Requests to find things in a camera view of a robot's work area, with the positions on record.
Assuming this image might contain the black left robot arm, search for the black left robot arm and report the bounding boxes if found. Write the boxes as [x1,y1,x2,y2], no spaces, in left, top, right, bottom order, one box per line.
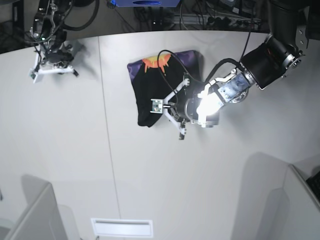
[150,0,320,139]

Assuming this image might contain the white power strip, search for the white power strip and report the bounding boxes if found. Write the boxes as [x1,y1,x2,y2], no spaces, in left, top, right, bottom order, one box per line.
[169,13,251,27]

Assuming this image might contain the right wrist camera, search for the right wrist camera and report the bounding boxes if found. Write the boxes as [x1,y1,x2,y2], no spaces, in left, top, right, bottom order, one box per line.
[28,68,44,84]

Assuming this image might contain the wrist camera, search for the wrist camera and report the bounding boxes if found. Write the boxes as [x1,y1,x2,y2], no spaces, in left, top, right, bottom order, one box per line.
[28,68,44,84]
[150,98,164,114]

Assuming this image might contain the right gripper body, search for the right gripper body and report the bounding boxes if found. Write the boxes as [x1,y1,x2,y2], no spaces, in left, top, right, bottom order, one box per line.
[34,49,78,77]

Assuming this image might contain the black T-shirt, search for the black T-shirt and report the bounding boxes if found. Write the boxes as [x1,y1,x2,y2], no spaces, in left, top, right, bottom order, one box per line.
[127,50,200,128]

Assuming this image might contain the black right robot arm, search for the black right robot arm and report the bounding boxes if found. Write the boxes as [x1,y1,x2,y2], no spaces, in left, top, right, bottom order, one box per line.
[25,0,100,83]

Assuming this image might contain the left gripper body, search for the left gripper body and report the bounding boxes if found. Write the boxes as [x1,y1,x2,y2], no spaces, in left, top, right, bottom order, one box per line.
[162,73,220,140]

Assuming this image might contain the blue box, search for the blue box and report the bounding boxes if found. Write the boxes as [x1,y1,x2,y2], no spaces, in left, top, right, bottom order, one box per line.
[113,0,180,8]

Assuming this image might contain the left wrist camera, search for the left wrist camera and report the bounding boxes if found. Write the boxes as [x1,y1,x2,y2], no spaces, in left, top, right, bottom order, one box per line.
[150,98,164,114]

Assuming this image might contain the black keyboard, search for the black keyboard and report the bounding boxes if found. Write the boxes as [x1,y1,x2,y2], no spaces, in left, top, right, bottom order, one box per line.
[306,172,320,200]

